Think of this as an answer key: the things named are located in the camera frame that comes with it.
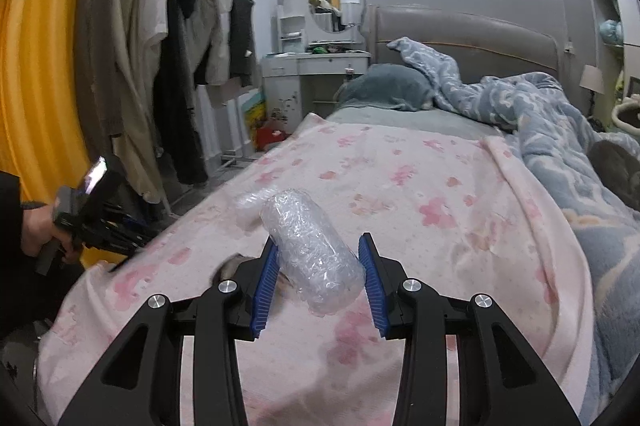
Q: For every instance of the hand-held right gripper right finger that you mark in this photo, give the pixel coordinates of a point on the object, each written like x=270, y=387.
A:
x=372, y=286

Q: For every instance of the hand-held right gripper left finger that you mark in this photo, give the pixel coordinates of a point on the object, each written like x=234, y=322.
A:
x=265, y=276

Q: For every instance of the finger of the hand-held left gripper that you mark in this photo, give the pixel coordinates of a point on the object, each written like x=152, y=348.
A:
x=130, y=221
x=122, y=240

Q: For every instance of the clear bubble wrap roll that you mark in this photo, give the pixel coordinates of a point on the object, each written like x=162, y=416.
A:
x=310, y=246

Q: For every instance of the person's left forearm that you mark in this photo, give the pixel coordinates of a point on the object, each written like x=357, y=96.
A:
x=12, y=216

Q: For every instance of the person's left hand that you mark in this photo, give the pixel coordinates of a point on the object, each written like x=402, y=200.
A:
x=40, y=231

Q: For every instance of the cream coat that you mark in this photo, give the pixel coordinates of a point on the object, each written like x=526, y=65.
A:
x=132, y=115

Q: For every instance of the pink printed blanket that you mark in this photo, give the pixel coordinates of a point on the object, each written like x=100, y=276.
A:
x=425, y=186

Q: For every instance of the white clothes rack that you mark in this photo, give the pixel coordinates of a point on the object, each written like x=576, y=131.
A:
x=231, y=161

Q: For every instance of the red bag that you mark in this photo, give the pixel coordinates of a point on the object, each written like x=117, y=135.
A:
x=272, y=138

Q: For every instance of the colourful picture canvas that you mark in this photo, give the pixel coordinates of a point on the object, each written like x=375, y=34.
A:
x=255, y=115

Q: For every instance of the olive knit cardigan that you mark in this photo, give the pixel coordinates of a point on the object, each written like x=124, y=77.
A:
x=107, y=55

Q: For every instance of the white dressing table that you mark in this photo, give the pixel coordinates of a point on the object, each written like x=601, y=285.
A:
x=285, y=75

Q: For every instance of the blue grey pillow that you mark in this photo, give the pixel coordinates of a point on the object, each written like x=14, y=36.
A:
x=385, y=83

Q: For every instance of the white knit sweater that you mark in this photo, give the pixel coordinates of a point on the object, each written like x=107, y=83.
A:
x=212, y=30

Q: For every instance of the white shirt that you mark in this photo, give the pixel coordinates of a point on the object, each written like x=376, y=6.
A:
x=152, y=5

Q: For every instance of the dark grey knit vest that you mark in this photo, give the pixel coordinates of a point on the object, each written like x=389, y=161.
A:
x=240, y=20

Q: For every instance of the green packet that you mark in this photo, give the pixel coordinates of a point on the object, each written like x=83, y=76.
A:
x=320, y=49

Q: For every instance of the blue patterned duvet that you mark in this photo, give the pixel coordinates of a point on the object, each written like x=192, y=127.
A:
x=550, y=115

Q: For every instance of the grey bed headboard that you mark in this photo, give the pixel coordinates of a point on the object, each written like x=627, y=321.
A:
x=475, y=40

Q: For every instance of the grey cat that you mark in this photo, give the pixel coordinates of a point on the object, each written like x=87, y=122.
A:
x=615, y=165

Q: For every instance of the grey bedside lamp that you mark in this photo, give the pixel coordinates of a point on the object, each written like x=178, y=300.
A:
x=591, y=78

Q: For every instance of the white flower cat bed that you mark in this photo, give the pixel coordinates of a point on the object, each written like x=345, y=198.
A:
x=630, y=120

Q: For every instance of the blue plush toy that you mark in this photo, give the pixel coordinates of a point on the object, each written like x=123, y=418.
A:
x=611, y=31

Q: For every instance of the white wardrobe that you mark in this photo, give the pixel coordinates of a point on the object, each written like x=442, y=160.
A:
x=631, y=5

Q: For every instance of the wall power socket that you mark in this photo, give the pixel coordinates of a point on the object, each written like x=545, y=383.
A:
x=570, y=47

